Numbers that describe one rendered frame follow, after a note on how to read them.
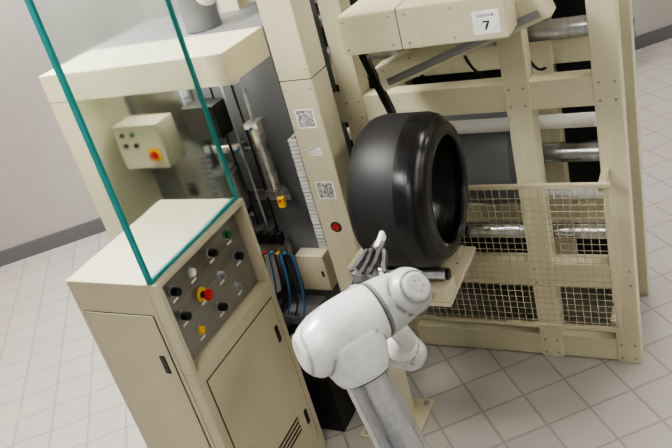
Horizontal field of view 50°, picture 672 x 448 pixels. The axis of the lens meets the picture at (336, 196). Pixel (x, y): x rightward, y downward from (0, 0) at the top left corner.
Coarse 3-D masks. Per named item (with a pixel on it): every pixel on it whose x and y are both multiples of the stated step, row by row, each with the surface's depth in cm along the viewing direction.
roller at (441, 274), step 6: (378, 270) 270; (390, 270) 268; (420, 270) 262; (426, 270) 261; (432, 270) 260; (438, 270) 259; (444, 270) 258; (450, 270) 261; (426, 276) 261; (432, 276) 260; (438, 276) 259; (444, 276) 258; (450, 276) 261
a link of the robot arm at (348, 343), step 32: (352, 288) 155; (320, 320) 149; (352, 320) 148; (384, 320) 151; (320, 352) 147; (352, 352) 148; (384, 352) 151; (352, 384) 149; (384, 384) 151; (384, 416) 150
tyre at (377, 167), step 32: (384, 128) 250; (416, 128) 244; (448, 128) 259; (352, 160) 249; (384, 160) 241; (416, 160) 238; (448, 160) 283; (352, 192) 246; (384, 192) 239; (416, 192) 237; (448, 192) 286; (352, 224) 251; (384, 224) 242; (416, 224) 239; (448, 224) 282; (416, 256) 247; (448, 256) 258
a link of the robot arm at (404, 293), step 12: (384, 276) 155; (396, 276) 152; (408, 276) 151; (420, 276) 152; (372, 288) 153; (384, 288) 153; (396, 288) 151; (408, 288) 150; (420, 288) 151; (384, 300) 152; (396, 300) 151; (408, 300) 150; (420, 300) 150; (396, 312) 152; (408, 312) 152; (420, 312) 154; (396, 324) 153
